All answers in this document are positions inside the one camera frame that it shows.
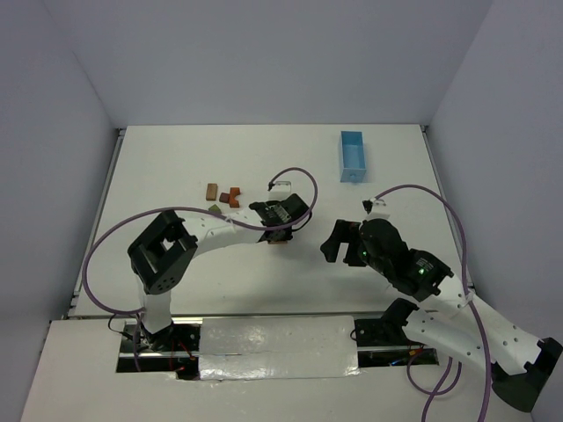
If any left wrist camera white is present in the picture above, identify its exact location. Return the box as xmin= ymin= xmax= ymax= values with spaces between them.
xmin=268 ymin=180 xmax=292 ymax=201

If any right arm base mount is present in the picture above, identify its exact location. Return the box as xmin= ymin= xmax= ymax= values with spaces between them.
xmin=349 ymin=316 xmax=439 ymax=368

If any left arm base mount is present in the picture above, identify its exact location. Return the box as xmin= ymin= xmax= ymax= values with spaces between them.
xmin=114 ymin=323 xmax=201 ymax=381

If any blue rectangular box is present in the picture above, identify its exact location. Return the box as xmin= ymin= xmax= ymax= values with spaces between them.
xmin=339 ymin=131 xmax=367 ymax=184

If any orange arch block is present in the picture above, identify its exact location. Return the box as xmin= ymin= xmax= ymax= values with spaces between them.
xmin=229 ymin=186 xmax=241 ymax=208

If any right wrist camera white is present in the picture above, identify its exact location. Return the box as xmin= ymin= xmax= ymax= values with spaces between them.
xmin=362 ymin=197 xmax=391 ymax=222

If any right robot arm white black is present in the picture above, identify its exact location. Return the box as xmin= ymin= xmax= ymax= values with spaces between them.
xmin=320 ymin=219 xmax=562 ymax=413

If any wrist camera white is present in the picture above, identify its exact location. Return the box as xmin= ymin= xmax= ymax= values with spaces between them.
xmin=268 ymin=180 xmax=292 ymax=201
xmin=362 ymin=197 xmax=391 ymax=222

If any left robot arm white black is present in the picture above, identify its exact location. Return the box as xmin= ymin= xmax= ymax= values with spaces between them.
xmin=128 ymin=193 xmax=309 ymax=351

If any silver tape patch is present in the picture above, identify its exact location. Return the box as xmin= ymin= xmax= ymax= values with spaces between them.
xmin=198 ymin=316 xmax=360 ymax=381

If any light brown rectangular block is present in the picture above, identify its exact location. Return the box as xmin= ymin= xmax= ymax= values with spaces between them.
xmin=206 ymin=183 xmax=218 ymax=201

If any green triangular block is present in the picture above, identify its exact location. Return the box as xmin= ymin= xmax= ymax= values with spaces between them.
xmin=208 ymin=204 xmax=223 ymax=215

